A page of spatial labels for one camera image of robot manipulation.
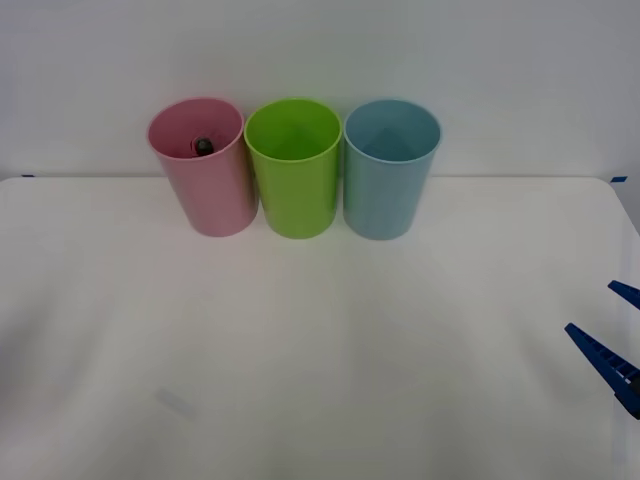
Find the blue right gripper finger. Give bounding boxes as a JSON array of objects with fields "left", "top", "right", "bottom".
[
  {"left": 563, "top": 322, "right": 640, "bottom": 421},
  {"left": 606, "top": 280, "right": 640, "bottom": 310}
]

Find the pale blue plastic bin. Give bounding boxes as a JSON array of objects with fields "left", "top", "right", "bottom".
[{"left": 342, "top": 98, "right": 444, "bottom": 242}]

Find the green plastic bin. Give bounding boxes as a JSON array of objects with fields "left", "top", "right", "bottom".
[{"left": 243, "top": 97, "right": 344, "bottom": 240}]

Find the pink plastic bin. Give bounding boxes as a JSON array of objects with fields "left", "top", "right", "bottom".
[{"left": 146, "top": 96, "right": 260, "bottom": 238}]

